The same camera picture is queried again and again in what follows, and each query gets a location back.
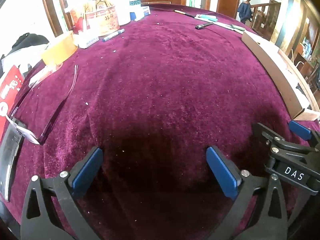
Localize clear plastic bags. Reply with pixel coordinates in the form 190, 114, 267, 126
0, 52, 45, 80

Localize wooden chair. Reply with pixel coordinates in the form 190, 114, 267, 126
294, 52, 320, 90

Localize wooden staircase railing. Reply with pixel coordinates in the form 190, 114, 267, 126
245, 0, 282, 40

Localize clear acrylic stand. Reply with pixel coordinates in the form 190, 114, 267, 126
6, 64, 79, 145

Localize dark blue hanging jacket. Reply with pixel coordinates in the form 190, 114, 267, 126
236, 1, 254, 25

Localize round orange printed tin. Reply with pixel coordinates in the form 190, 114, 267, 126
84, 2, 121, 37

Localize dark glossy flat panel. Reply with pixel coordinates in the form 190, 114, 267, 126
0, 122, 25, 203

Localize yellow handled black tool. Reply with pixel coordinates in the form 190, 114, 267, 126
174, 9, 195, 18

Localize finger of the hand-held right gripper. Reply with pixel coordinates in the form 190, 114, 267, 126
288, 120, 320, 152
252, 122, 320, 160

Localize long white pen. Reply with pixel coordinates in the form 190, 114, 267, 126
212, 21, 244, 34

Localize small white carton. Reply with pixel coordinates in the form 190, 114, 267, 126
75, 29, 100, 49

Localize brown cardboard box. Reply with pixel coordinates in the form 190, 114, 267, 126
241, 30, 320, 122

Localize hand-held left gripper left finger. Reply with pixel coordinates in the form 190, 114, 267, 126
21, 145, 104, 240

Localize red white printed carton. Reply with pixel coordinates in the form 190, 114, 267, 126
65, 0, 113, 32

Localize small clear plastic box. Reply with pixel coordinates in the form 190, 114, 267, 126
27, 64, 63, 88

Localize gold clad pillar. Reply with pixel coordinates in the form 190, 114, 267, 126
270, 0, 315, 53

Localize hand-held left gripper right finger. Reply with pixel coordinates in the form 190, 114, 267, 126
205, 145, 289, 240

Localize white cylinder jar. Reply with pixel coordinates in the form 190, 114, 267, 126
114, 0, 132, 27

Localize yellow tape roll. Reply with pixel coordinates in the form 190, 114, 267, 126
40, 30, 78, 67

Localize red paper packet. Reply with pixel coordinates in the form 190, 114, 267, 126
0, 65, 25, 140

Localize maroon velvet tablecloth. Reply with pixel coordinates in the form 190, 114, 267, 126
7, 4, 318, 240

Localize small white blue box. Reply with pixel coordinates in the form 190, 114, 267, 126
129, 5, 152, 22

